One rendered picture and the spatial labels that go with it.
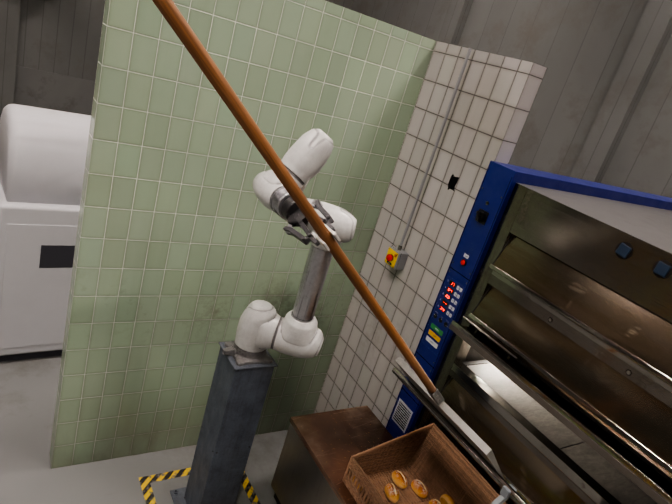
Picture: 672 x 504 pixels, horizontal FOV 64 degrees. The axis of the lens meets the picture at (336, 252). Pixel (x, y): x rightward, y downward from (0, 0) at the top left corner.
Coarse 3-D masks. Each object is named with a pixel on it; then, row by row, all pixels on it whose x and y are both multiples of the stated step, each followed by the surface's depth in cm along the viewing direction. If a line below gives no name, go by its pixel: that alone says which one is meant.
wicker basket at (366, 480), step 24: (432, 432) 269; (360, 456) 251; (384, 456) 261; (408, 456) 272; (456, 456) 255; (360, 480) 243; (384, 480) 261; (408, 480) 266; (432, 480) 262; (456, 480) 252; (480, 480) 243
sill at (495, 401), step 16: (464, 368) 263; (480, 384) 253; (496, 400) 243; (512, 416) 235; (528, 432) 228; (544, 448) 222; (560, 464) 215; (576, 464) 215; (576, 480) 209; (592, 480) 209; (592, 496) 204; (608, 496) 202
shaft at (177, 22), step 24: (168, 0) 96; (192, 48) 101; (216, 72) 106; (240, 120) 113; (264, 144) 118; (288, 192) 128; (312, 216) 134; (360, 288) 154; (384, 312) 166; (408, 360) 183; (432, 384) 197
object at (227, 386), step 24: (216, 384) 259; (240, 384) 247; (264, 384) 254; (216, 408) 258; (240, 408) 254; (216, 432) 256; (240, 432) 261; (216, 456) 260; (240, 456) 268; (144, 480) 293; (192, 480) 280; (216, 480) 267; (240, 480) 276
